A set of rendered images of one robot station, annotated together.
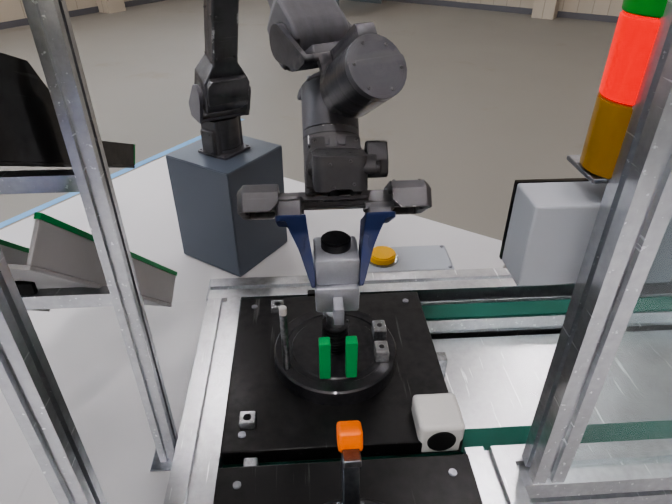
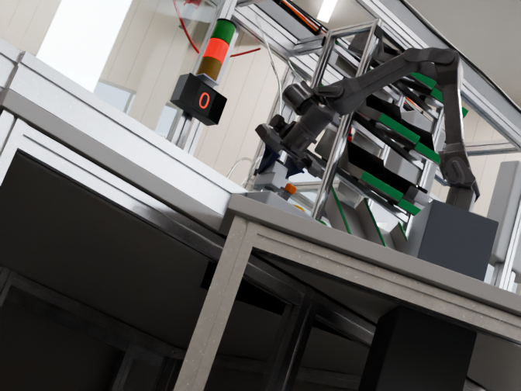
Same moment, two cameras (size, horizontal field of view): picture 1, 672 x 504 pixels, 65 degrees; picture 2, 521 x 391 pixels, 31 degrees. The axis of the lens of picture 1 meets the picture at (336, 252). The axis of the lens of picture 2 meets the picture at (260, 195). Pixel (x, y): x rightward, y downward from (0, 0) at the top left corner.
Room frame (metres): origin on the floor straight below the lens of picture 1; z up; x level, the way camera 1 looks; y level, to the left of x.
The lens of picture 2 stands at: (2.12, -1.14, 0.39)
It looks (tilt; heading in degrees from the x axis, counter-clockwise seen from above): 18 degrees up; 146
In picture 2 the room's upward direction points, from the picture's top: 19 degrees clockwise
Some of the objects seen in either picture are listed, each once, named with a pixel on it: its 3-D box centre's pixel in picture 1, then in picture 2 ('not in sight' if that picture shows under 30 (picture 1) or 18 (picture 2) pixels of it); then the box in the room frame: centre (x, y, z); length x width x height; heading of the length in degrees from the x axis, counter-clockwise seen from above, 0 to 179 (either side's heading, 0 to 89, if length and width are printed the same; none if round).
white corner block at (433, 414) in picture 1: (436, 422); not in sight; (0.36, -0.10, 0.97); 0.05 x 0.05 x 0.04; 4
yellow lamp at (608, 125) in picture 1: (628, 133); (208, 70); (0.34, -0.20, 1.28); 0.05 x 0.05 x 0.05
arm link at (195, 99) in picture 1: (221, 98); (463, 179); (0.85, 0.18, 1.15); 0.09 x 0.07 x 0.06; 120
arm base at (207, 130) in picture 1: (221, 133); (458, 205); (0.85, 0.19, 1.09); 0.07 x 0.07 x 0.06; 58
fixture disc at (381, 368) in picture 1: (335, 352); not in sight; (0.45, 0.00, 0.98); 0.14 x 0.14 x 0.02
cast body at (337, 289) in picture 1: (336, 271); (270, 174); (0.44, 0.00, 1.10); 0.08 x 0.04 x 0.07; 4
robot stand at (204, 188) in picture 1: (231, 201); (443, 264); (0.85, 0.19, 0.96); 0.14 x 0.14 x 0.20; 58
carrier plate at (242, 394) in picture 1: (335, 364); not in sight; (0.45, 0.00, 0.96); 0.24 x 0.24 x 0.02; 4
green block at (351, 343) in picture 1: (351, 356); not in sight; (0.40, -0.02, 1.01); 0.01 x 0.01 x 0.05; 4
